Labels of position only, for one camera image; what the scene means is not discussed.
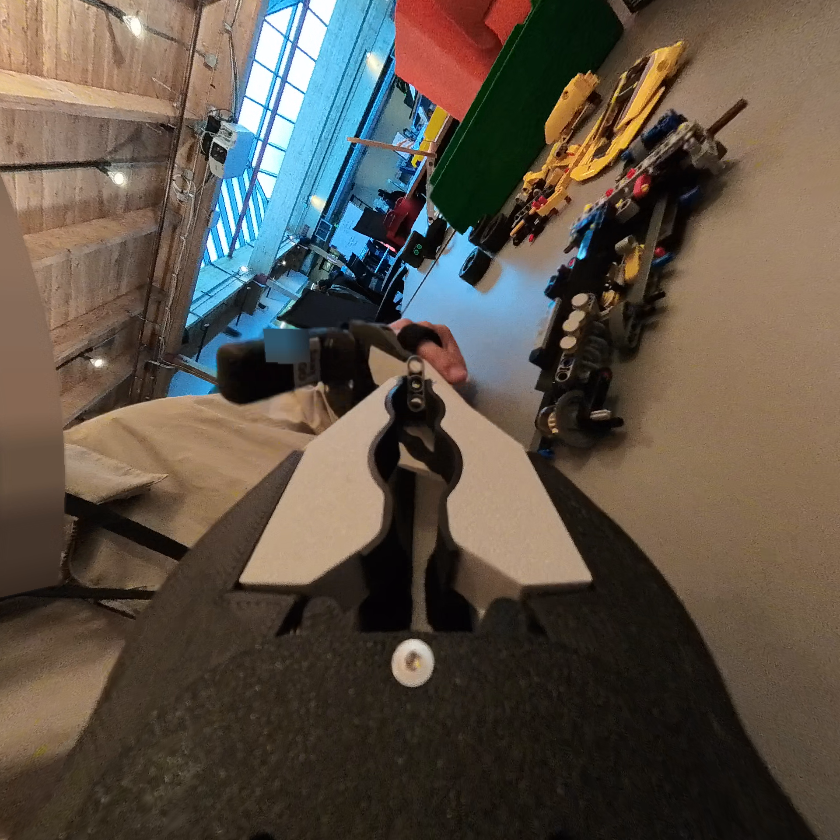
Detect person's left hand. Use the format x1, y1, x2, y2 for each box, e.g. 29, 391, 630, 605
419, 322, 469, 386

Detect red chair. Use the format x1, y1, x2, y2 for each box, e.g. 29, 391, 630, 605
384, 196, 421, 247

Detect grey desk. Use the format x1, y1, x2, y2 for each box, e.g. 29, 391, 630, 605
394, 0, 840, 840

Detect green plastic bin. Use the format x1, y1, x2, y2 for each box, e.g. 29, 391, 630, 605
430, 0, 624, 234

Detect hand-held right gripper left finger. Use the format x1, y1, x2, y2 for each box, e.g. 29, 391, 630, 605
239, 377, 411, 632

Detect person's left forearm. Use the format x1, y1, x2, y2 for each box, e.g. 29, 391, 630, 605
66, 381, 349, 473

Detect yellow black brick sub-assembly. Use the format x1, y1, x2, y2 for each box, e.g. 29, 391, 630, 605
508, 141, 578, 247

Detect paned window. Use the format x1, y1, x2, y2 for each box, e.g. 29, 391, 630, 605
197, 0, 336, 270

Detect person's beige jacket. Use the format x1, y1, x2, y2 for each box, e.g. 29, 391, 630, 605
0, 446, 290, 840

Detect toy car chassis assembly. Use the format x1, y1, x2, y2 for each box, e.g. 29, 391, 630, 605
528, 98, 749, 457

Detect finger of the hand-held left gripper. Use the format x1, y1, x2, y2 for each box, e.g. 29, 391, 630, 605
367, 344, 411, 389

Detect white wall box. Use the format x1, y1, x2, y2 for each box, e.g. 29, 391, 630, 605
206, 118, 253, 179

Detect small grey lego piece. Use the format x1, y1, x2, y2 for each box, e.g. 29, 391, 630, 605
403, 354, 429, 412

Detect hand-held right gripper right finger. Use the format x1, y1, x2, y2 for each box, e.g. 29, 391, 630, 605
425, 379, 593, 632

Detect yellow toy car body shell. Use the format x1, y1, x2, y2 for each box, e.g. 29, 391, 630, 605
571, 41, 689, 183

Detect yellow toy car body panel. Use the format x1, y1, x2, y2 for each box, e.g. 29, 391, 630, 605
545, 71, 601, 144

